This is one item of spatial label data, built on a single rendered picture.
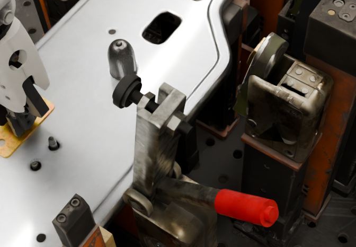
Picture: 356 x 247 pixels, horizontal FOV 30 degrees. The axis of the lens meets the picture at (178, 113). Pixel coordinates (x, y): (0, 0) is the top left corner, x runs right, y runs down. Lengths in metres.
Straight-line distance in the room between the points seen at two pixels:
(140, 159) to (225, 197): 0.08
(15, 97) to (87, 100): 0.14
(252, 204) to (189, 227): 0.11
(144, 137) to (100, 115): 0.25
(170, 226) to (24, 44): 0.21
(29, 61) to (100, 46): 0.20
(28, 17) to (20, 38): 0.67
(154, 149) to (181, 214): 0.13
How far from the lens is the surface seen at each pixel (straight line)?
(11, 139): 0.76
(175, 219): 0.63
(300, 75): 0.70
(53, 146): 0.74
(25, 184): 0.73
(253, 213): 0.53
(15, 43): 0.61
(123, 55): 0.75
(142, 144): 0.53
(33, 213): 0.71
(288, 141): 0.74
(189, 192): 0.58
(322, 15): 0.68
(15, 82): 0.63
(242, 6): 0.87
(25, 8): 1.30
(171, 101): 0.50
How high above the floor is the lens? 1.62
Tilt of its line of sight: 57 degrees down
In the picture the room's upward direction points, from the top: 4 degrees counter-clockwise
